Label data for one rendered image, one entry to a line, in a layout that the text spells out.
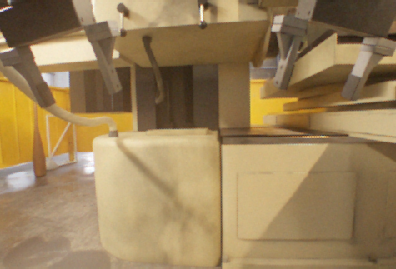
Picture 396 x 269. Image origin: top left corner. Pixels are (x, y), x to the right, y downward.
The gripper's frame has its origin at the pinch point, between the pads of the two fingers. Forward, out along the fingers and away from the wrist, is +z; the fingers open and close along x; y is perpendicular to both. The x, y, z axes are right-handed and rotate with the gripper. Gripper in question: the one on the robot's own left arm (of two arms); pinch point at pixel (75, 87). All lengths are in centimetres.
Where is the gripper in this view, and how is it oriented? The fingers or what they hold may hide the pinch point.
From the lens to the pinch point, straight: 40.6
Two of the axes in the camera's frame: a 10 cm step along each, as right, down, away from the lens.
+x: -9.8, 1.4, 1.5
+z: 1.9, 8.7, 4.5
